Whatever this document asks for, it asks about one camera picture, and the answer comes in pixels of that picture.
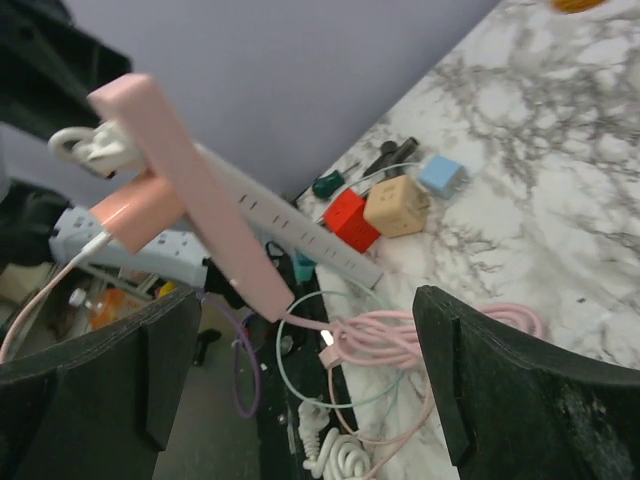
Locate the green orange screwdriver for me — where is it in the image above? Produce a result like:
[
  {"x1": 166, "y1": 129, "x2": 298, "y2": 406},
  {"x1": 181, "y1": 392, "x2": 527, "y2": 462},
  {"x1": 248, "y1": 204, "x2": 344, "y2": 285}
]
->
[{"x1": 311, "y1": 162, "x2": 360, "y2": 200}]

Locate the orange small plug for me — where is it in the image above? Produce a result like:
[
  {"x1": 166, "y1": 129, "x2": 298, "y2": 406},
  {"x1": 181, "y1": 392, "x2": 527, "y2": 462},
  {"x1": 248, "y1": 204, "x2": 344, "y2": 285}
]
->
[{"x1": 90, "y1": 171, "x2": 186, "y2": 254}]

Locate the pink coiled cable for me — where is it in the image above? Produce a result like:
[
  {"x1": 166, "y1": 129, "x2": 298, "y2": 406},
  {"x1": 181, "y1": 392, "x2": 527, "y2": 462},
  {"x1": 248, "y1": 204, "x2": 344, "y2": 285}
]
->
[{"x1": 279, "y1": 302, "x2": 547, "y2": 373}]

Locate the teal charger plug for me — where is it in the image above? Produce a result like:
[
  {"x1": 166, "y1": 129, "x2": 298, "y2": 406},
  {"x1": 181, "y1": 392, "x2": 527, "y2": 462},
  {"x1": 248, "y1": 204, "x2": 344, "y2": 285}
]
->
[{"x1": 293, "y1": 251, "x2": 316, "y2": 284}]

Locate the orange faucet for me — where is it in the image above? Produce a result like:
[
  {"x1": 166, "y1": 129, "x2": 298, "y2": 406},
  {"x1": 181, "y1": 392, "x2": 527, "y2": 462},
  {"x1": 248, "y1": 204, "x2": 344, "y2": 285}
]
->
[{"x1": 550, "y1": 0, "x2": 607, "y2": 14}]

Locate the white power strip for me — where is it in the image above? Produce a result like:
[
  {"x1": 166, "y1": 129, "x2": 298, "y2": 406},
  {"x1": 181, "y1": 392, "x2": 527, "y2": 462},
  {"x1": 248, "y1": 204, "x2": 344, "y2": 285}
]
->
[{"x1": 197, "y1": 145, "x2": 383, "y2": 289}]

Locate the white coiled cable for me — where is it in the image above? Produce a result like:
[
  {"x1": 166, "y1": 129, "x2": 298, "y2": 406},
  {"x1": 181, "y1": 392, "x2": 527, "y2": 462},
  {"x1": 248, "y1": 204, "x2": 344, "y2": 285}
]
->
[{"x1": 47, "y1": 119, "x2": 151, "y2": 177}]

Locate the thin mint cable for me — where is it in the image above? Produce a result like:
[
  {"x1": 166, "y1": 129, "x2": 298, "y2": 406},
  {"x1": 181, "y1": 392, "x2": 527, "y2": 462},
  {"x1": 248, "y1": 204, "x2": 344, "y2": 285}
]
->
[{"x1": 274, "y1": 161, "x2": 431, "y2": 411}]

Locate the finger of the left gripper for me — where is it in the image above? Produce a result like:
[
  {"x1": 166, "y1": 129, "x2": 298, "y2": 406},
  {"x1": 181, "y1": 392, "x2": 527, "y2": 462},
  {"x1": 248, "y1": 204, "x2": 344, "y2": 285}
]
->
[{"x1": 1, "y1": 1, "x2": 132, "y2": 135}]

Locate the thin pink cable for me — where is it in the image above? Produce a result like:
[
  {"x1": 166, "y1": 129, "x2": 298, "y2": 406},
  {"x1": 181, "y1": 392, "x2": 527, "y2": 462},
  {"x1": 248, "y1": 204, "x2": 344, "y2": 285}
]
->
[{"x1": 0, "y1": 234, "x2": 436, "y2": 480}]

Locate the beige cube plug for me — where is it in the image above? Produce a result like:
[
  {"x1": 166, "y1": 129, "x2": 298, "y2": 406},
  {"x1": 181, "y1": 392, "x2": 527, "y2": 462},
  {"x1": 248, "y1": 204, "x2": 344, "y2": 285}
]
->
[{"x1": 363, "y1": 175, "x2": 430, "y2": 238}]

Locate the red cube plug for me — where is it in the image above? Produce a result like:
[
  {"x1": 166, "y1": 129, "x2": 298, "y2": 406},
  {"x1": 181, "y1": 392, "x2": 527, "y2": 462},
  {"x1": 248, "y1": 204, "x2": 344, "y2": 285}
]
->
[{"x1": 323, "y1": 189, "x2": 380, "y2": 254}]

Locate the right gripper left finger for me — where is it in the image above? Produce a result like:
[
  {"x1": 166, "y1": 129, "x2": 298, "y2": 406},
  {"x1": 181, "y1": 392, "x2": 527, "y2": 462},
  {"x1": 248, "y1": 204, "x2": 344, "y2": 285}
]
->
[{"x1": 1, "y1": 288, "x2": 201, "y2": 479}]

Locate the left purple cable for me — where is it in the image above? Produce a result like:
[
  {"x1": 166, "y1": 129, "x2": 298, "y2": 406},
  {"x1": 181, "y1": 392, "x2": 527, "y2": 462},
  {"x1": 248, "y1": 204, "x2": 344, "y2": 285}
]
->
[{"x1": 194, "y1": 289, "x2": 264, "y2": 420}]

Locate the orange bottle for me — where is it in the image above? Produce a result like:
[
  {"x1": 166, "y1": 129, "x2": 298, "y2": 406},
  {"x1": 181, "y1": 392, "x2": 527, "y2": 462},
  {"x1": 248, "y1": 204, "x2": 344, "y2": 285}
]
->
[{"x1": 68, "y1": 288, "x2": 149, "y2": 330}]

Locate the pink power strip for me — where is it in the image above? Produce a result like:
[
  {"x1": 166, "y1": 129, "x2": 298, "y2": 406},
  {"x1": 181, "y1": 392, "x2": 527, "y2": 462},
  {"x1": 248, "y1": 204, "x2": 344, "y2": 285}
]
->
[{"x1": 88, "y1": 74, "x2": 294, "y2": 322}]

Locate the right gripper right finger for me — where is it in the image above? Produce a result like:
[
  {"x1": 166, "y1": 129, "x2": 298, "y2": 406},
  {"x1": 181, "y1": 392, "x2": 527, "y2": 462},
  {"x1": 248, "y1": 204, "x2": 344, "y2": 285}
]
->
[{"x1": 412, "y1": 285, "x2": 639, "y2": 479}]

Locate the black hex key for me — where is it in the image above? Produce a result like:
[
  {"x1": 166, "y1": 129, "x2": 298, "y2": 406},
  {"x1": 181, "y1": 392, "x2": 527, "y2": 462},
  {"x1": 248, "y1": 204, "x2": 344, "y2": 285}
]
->
[{"x1": 362, "y1": 137, "x2": 420, "y2": 179}]

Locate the light blue small plug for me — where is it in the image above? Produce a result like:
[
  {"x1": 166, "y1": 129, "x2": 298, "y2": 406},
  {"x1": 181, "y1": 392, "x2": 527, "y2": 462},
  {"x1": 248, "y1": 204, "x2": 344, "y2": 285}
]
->
[{"x1": 417, "y1": 156, "x2": 470, "y2": 199}]

